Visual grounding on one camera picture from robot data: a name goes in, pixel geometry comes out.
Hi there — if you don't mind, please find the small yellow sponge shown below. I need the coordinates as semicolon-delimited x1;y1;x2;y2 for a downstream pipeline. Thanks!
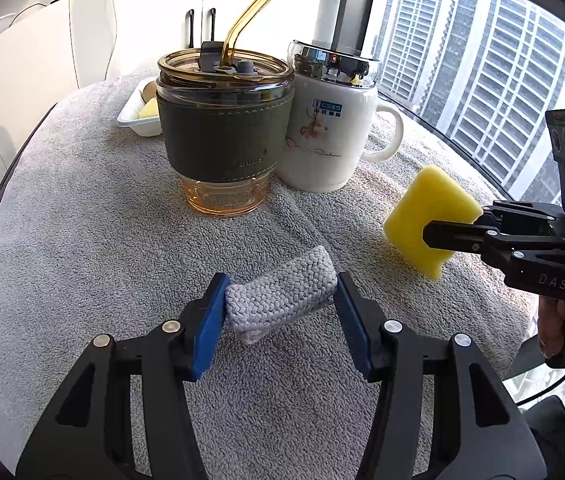
383;165;482;281

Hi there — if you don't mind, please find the yellow rectangular sponge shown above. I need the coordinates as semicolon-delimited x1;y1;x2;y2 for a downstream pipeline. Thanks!
138;96;159;119

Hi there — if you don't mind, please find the dark yellow round sponge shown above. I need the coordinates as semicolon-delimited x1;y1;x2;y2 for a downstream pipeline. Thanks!
141;80;156;103

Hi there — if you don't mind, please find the person's right hand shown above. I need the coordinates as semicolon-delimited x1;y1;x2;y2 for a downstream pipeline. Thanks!
537;296;565;359

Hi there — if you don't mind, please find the grey terry towel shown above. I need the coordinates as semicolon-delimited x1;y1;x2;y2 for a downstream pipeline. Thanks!
0;76;537;479

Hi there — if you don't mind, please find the white ceramic mug chrome lid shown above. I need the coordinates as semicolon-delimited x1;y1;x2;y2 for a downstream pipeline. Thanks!
276;40;404;193

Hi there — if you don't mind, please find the white plastic tray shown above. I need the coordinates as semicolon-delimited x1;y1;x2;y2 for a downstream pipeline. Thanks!
116;77;162;138

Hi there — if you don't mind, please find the amber glass tumbler green sleeve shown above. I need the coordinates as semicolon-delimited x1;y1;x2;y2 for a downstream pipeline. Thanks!
155;39;297;218

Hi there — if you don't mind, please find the amber glass straw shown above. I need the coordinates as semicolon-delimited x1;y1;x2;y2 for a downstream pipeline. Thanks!
220;0;272;68

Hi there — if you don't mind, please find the white cabinet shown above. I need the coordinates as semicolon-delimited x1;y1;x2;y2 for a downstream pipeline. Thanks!
0;0;321;184

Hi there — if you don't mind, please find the black cabinet handle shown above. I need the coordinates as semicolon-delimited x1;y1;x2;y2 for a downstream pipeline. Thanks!
208;8;216;42
186;9;194;49

